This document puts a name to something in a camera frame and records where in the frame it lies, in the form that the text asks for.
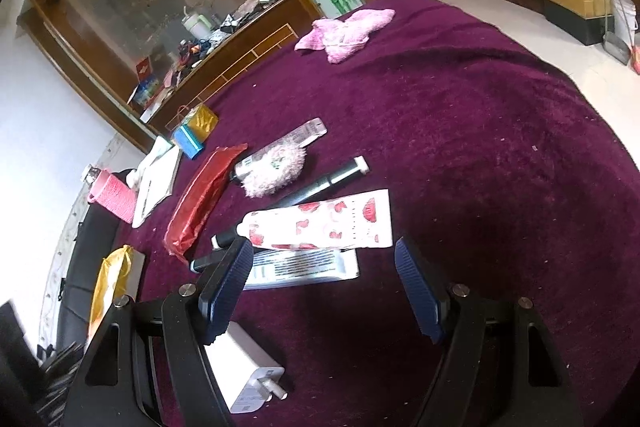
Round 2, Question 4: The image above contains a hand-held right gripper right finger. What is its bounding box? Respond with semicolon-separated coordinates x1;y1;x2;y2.
394;236;586;427

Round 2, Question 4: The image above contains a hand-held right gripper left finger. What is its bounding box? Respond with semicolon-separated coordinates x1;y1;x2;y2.
61;237;254;427

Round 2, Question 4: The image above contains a silver packet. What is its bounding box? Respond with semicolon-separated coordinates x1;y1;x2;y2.
243;248;360;292

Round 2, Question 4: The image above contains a white charger plug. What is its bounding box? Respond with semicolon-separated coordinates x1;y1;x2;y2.
204;321;289;414

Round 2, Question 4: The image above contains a yellow lined white box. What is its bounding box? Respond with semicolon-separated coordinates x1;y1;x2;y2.
89;245;146;343

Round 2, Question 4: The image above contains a white red floral tube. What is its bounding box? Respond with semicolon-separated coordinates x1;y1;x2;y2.
241;188;392;252

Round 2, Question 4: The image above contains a pink fluffy pouch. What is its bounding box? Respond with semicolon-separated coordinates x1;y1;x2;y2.
241;143;307;199

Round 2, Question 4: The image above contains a red plastic packet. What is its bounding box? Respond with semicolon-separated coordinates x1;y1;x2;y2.
165;143;249;258

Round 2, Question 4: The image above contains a white notebook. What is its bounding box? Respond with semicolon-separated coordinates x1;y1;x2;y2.
132;136;185;228

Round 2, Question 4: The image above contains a pink knitted bottle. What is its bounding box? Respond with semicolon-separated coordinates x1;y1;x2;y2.
82;164;138;224

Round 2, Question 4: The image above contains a black sofa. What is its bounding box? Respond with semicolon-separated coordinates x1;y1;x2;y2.
40;167;138;358

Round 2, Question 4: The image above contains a small blue box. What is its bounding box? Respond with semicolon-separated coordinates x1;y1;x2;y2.
172;124;207;160

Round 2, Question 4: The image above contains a white cloth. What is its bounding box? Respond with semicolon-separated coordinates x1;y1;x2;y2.
125;134;174;188

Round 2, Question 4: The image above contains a yellow tape roll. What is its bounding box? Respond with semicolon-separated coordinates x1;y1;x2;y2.
172;103;220;144

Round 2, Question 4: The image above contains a grey tube black cap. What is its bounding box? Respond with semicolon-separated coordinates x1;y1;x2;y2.
230;118;328;184

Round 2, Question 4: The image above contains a blue printed box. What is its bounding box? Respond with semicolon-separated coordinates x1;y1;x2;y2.
127;77;162;108

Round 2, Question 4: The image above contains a white jug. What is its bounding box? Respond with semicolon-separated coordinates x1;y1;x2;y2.
181;8;214;41

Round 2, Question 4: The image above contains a wooden mirror cabinet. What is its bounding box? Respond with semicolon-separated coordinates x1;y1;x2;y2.
17;0;431;152

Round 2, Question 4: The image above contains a pink cloth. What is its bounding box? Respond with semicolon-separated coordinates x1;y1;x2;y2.
294;8;396;65

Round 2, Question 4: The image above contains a pile of assorted clutter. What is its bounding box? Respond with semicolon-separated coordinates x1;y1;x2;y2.
175;0;293;78

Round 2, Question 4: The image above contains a grey dustpan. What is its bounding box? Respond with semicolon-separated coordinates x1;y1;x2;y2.
591;0;632;66

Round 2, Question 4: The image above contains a white bucket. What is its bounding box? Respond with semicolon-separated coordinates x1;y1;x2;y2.
606;0;639;48

